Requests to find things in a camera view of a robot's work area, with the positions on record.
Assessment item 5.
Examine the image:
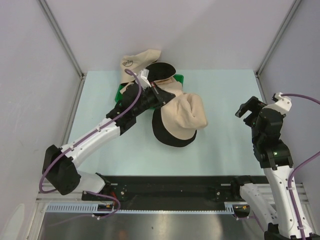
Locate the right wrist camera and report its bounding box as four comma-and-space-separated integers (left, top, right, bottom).
271, 92, 292, 115

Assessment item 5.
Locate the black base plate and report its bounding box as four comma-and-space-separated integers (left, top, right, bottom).
81, 174, 270, 212

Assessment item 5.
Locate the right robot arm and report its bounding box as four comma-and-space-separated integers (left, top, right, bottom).
230, 92, 320, 240

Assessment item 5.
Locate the aluminium frame post left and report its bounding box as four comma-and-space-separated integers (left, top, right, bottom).
36, 0, 85, 80

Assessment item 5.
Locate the beige bucket hat pink lining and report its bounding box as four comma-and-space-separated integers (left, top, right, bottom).
160, 93, 208, 140

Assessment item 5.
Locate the beige hat black lining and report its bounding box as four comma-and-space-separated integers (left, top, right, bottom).
146, 62, 177, 82

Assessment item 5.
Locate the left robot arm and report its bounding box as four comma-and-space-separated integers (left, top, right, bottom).
42, 83, 175, 195

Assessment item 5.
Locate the green plastic tray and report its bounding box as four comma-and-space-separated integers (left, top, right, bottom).
114, 74, 184, 103

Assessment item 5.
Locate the aluminium frame post right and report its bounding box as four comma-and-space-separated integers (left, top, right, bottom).
255, 0, 303, 78

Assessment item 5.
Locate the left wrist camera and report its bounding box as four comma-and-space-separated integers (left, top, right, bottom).
137, 68, 151, 89

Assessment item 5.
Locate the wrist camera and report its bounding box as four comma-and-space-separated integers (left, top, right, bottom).
137, 68, 151, 89
271, 92, 292, 115

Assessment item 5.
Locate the beige logo bucket hat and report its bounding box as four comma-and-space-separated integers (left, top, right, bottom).
120, 49, 161, 84

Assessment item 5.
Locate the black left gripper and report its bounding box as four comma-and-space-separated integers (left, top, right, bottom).
132, 81, 175, 117

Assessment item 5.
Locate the aluminium frame post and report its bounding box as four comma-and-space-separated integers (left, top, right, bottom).
36, 0, 85, 80
255, 0, 303, 78

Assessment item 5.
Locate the black bucket hat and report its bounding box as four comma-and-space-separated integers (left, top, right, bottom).
152, 109, 197, 148

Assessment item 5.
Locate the white slotted cable duct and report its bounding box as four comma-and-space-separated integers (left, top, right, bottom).
45, 202, 235, 215

